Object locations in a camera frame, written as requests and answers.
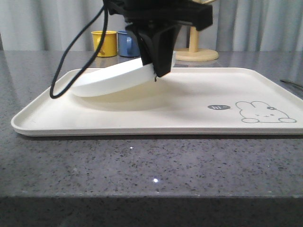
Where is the blue enamel mug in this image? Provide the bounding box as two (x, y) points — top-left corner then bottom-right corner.
(117, 30), (140, 57)

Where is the cream tray with rabbit print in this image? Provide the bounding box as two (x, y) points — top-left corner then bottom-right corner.
(11, 68), (303, 136)

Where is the wooden mug tree stand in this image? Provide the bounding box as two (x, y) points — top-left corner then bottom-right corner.
(175, 26), (219, 61)

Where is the black cable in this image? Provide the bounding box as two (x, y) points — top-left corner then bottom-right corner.
(49, 6), (110, 99)

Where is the silver metal spoon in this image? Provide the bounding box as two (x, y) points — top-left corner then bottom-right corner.
(280, 79), (303, 90)

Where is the yellow enamel mug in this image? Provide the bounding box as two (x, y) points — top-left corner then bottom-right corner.
(91, 31), (117, 57)

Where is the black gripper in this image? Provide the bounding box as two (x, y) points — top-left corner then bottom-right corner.
(105, 0), (213, 77)

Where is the white round plate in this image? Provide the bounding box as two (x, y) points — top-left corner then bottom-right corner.
(70, 58), (156, 97)

